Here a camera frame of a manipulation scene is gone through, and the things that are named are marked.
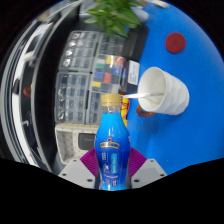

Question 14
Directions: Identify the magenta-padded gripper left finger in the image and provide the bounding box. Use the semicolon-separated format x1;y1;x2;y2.
58;148;100;190

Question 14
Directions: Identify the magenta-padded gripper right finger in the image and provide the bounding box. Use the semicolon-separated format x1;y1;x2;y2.
127;147;168;190

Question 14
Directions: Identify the blue drink bottle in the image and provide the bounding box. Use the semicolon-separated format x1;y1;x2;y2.
94;93;132;192

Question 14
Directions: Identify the white perforated basket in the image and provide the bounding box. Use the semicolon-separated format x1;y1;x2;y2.
54;122;100;165

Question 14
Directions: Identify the clear plastic parts organizer box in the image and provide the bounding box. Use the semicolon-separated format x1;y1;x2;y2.
58;30;102;73
96;33;129;58
53;71;92;125

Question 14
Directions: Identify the white straw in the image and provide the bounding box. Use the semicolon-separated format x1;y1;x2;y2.
122;92;165;100

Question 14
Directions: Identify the white ribbed paper cup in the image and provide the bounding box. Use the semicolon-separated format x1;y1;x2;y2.
136;66;191;117

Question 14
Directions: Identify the black box with white label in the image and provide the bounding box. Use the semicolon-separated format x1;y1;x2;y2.
120;59;141;94

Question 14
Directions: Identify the organizer box with coloured parts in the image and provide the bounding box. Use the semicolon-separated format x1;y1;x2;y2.
89;54;127;95

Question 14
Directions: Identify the flat round red coaster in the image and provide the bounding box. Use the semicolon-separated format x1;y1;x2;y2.
164;31;187;55

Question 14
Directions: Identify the green leafy potted plant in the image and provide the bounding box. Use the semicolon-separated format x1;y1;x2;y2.
83;0;145;39

